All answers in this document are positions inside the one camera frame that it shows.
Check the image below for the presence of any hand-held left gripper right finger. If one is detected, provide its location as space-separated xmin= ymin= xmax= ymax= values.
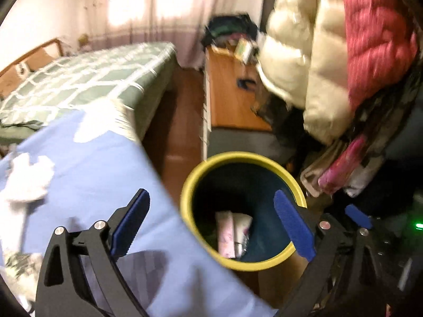
xmin=274 ymin=190 xmax=400 ymax=317

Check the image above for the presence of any pink carton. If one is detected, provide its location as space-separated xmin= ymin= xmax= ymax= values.
xmin=215 ymin=211 xmax=254 ymax=260

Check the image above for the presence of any pile of dark clothes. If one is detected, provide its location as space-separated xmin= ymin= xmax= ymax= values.
xmin=201 ymin=13 xmax=265 ymax=52

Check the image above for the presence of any pink and white curtain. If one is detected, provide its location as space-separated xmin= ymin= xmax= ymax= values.
xmin=79 ymin=0 xmax=288 ymax=70

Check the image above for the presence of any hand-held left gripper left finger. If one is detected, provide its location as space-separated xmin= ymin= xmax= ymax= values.
xmin=35 ymin=188 xmax=151 ymax=317

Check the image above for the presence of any beige cloth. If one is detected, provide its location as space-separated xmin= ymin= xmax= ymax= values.
xmin=301 ymin=139 xmax=344 ymax=199

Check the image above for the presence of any dark grey seat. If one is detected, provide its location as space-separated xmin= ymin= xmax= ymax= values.
xmin=206 ymin=127 xmax=298 ymax=169

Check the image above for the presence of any small box on desk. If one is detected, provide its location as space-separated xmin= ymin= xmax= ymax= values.
xmin=234 ymin=38 xmax=255 ymax=63

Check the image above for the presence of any red puffer jacket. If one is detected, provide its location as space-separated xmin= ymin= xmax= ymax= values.
xmin=339 ymin=0 xmax=420 ymax=113

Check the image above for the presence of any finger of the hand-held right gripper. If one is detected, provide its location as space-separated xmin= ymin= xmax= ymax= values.
xmin=344 ymin=204 xmax=374 ymax=230

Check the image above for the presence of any wooden bed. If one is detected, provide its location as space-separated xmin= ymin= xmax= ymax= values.
xmin=0 ymin=38 xmax=179 ymax=152

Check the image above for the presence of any wooden desk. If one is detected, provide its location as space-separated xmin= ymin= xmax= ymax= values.
xmin=202 ymin=44 xmax=275 ymax=152

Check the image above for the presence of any cream puffer jacket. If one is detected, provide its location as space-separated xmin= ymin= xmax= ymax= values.
xmin=256 ymin=0 xmax=356 ymax=146

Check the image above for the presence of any white tissue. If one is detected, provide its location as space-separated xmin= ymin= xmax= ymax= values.
xmin=5 ymin=152 xmax=55 ymax=203

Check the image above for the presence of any white floral box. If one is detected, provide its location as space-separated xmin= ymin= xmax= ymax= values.
xmin=3 ymin=249 xmax=42 ymax=285

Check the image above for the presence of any yellow rimmed trash bin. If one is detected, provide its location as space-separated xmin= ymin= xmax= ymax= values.
xmin=180 ymin=152 xmax=308 ymax=271

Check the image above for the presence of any pink hanging cloth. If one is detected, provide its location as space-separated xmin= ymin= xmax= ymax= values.
xmin=319 ymin=135 xmax=367 ymax=195

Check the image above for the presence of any green checked duvet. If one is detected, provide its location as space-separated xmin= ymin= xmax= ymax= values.
xmin=0 ymin=42 xmax=177 ymax=129

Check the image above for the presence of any blue blanket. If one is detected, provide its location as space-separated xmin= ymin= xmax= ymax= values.
xmin=0 ymin=107 xmax=278 ymax=317

